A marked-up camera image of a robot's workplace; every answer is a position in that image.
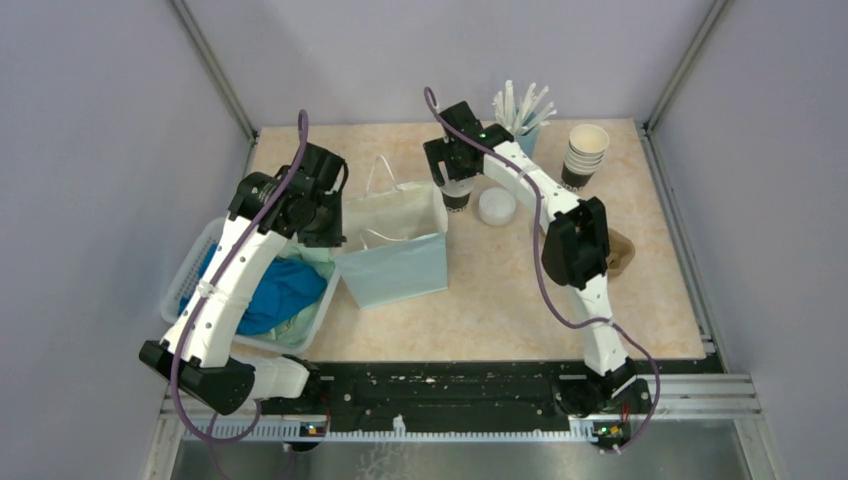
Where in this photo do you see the black paper coffee cup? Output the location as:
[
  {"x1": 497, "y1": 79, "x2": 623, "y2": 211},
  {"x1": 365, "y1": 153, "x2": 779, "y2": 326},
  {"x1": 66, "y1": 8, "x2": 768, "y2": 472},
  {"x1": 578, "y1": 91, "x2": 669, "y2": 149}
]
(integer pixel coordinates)
[{"x1": 440, "y1": 178, "x2": 475, "y2": 213}]

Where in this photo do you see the stack of white cup lids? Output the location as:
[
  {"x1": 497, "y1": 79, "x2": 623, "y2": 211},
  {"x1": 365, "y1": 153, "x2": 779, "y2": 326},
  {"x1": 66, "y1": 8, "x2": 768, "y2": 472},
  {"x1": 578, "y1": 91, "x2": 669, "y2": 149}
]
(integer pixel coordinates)
[{"x1": 478, "y1": 187, "x2": 517, "y2": 227}]

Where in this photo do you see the light blue paper bag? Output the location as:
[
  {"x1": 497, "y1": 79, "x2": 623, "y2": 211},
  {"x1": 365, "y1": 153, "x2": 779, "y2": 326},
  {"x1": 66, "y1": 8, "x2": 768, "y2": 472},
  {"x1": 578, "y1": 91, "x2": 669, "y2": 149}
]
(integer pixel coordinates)
[{"x1": 335, "y1": 155, "x2": 449, "y2": 309}]

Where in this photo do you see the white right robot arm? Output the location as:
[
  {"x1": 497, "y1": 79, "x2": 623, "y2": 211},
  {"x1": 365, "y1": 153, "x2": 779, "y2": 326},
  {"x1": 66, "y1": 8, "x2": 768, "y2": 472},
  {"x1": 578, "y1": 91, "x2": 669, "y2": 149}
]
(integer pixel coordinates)
[{"x1": 423, "y1": 90, "x2": 636, "y2": 412}]

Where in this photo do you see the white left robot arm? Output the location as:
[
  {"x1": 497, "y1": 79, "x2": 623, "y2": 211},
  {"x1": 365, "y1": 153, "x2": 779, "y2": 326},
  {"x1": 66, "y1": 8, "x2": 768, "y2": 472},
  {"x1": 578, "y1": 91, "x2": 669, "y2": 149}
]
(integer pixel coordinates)
[{"x1": 139, "y1": 143, "x2": 349, "y2": 415}]

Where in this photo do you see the blue cylindrical straw holder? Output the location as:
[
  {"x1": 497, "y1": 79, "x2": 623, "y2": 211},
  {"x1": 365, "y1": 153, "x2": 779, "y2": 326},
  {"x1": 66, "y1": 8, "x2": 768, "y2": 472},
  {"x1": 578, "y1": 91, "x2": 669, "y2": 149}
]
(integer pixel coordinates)
[{"x1": 514, "y1": 123, "x2": 540, "y2": 158}]

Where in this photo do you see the white wrapped straws bundle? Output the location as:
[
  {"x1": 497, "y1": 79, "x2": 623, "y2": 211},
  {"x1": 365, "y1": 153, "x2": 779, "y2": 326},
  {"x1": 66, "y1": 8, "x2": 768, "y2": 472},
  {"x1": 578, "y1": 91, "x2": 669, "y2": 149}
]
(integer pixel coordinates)
[{"x1": 492, "y1": 80, "x2": 558, "y2": 137}]

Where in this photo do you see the blue cloth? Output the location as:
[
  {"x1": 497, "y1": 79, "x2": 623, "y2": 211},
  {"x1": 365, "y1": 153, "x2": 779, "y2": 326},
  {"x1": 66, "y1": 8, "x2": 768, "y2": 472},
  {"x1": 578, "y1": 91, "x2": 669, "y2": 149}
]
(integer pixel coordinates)
[{"x1": 177, "y1": 241, "x2": 329, "y2": 337}]

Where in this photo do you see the stack of paper cups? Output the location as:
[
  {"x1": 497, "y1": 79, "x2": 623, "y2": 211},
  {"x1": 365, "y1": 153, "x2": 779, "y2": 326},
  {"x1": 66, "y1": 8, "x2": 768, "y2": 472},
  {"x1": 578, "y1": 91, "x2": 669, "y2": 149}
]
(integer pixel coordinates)
[{"x1": 561, "y1": 124, "x2": 610, "y2": 192}]

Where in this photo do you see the mint green cloth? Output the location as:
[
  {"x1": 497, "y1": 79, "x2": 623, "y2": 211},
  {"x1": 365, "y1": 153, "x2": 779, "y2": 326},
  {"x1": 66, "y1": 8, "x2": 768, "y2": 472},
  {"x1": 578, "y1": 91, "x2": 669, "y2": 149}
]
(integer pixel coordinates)
[{"x1": 266, "y1": 242, "x2": 338, "y2": 352}]

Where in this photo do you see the white plastic basket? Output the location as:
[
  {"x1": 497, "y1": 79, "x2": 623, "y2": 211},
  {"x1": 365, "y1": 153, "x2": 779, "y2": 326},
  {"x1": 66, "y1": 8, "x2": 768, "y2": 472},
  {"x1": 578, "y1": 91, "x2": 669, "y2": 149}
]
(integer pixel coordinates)
[{"x1": 160, "y1": 217, "x2": 310, "y2": 355}]

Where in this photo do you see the brown cardboard cup carrier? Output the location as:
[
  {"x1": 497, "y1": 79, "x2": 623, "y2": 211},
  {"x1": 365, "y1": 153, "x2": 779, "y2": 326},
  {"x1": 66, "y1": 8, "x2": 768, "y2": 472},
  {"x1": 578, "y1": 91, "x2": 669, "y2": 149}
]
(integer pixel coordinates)
[{"x1": 606, "y1": 228, "x2": 636, "y2": 279}]

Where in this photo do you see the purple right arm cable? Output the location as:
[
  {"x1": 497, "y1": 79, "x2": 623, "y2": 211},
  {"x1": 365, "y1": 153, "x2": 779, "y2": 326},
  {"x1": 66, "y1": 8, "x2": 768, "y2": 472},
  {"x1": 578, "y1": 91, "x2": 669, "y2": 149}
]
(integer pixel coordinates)
[{"x1": 422, "y1": 86, "x2": 662, "y2": 455}]

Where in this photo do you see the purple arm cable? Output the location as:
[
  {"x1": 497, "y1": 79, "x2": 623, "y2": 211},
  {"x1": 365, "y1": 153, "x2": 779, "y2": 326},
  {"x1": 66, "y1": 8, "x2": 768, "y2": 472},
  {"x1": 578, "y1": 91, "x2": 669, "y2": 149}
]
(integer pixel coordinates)
[
  {"x1": 168, "y1": 109, "x2": 311, "y2": 480},
  {"x1": 422, "y1": 86, "x2": 662, "y2": 455}
]

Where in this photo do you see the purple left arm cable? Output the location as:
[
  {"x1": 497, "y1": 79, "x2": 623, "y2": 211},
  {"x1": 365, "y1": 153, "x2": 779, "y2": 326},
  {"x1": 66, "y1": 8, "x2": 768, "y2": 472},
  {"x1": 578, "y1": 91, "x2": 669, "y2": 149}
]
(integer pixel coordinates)
[{"x1": 168, "y1": 109, "x2": 311, "y2": 480}]

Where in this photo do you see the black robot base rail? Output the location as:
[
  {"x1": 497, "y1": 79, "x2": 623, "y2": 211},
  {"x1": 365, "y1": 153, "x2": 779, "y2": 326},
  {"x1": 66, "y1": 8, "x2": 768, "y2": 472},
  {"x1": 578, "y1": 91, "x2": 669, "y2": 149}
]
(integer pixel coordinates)
[{"x1": 258, "y1": 357, "x2": 654, "y2": 435}]

